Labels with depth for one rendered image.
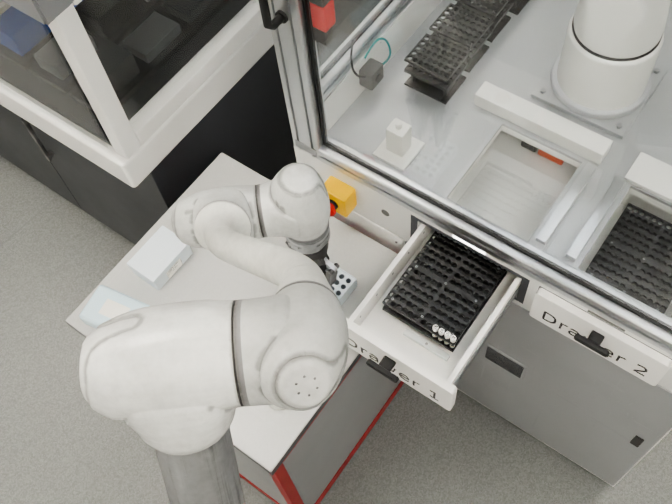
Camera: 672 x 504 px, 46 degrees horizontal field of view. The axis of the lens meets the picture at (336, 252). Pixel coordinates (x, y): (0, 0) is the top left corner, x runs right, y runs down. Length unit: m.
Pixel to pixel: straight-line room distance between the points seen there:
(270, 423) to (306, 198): 0.56
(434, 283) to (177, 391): 0.90
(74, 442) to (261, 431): 1.07
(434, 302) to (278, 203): 0.43
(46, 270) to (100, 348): 2.04
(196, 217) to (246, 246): 0.20
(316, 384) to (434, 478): 1.60
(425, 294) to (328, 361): 0.83
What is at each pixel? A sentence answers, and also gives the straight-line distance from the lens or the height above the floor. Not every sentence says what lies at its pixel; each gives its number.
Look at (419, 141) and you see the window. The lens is 1.55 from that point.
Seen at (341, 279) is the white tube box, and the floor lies 0.80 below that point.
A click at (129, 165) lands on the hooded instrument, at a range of 1.98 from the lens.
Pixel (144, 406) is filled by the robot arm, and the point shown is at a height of 1.54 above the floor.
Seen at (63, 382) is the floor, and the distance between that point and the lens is 2.79.
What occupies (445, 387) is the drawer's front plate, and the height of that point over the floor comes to 0.93.
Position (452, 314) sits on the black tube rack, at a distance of 1.67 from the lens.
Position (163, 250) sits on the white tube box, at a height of 0.81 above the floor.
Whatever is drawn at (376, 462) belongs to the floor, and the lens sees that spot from 2.49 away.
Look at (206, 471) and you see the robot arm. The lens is 1.08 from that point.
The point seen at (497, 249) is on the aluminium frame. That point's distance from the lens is 1.65.
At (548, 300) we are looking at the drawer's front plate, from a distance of 1.68.
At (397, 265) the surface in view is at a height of 0.88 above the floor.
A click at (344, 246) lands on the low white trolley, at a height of 0.76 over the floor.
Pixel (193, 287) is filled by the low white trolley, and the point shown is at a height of 0.76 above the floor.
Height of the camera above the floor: 2.42
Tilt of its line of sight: 61 degrees down
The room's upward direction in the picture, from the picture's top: 9 degrees counter-clockwise
